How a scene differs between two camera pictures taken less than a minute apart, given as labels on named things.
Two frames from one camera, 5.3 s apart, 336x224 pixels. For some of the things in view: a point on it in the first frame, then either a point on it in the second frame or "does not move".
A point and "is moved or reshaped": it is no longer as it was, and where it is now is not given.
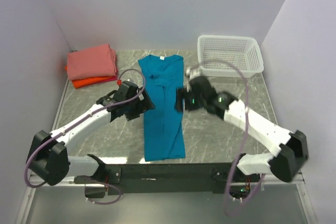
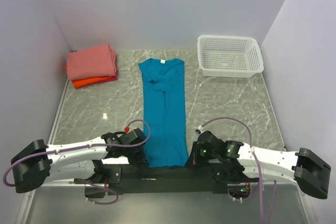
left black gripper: (142, 102) → (140, 161)
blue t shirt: (163, 129) is moved or reshaped
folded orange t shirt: (80, 83) does not move
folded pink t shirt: (97, 61) does not move
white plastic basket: (226, 56) does not move
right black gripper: (182, 100) → (192, 160)
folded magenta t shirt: (112, 78) does not move
